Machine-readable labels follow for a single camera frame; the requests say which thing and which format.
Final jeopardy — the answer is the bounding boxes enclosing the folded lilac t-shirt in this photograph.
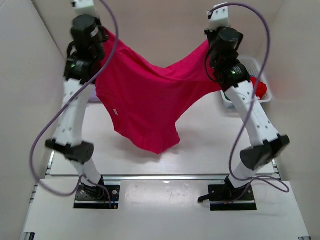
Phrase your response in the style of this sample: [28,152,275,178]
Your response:
[88,89,101,104]

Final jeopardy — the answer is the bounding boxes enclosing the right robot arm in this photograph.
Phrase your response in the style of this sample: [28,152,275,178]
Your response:
[204,27,290,200]

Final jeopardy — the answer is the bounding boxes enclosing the red cloth in basket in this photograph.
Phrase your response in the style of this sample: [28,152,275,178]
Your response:
[250,76,268,100]

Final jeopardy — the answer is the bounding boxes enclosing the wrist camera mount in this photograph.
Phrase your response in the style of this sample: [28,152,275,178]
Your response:
[206,6,231,32]
[71,0,99,18]

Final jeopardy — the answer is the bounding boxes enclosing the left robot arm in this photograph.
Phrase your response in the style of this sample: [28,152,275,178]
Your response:
[45,14,108,199]

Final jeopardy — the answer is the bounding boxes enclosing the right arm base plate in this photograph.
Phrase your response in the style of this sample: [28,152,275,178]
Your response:
[197,184,257,211]

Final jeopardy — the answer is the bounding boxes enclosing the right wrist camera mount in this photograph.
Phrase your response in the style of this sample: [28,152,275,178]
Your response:
[206,6,231,32]

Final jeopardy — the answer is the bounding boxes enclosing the white plastic basket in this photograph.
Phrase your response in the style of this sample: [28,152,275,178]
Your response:
[219,56,272,111]

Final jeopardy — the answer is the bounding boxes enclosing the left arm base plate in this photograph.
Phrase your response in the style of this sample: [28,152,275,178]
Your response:
[73,181,121,210]

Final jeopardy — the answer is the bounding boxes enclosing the pink t-shirt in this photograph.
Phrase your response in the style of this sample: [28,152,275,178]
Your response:
[95,33,221,154]

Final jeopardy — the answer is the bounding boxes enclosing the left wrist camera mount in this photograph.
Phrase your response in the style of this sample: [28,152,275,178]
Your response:
[71,0,99,18]

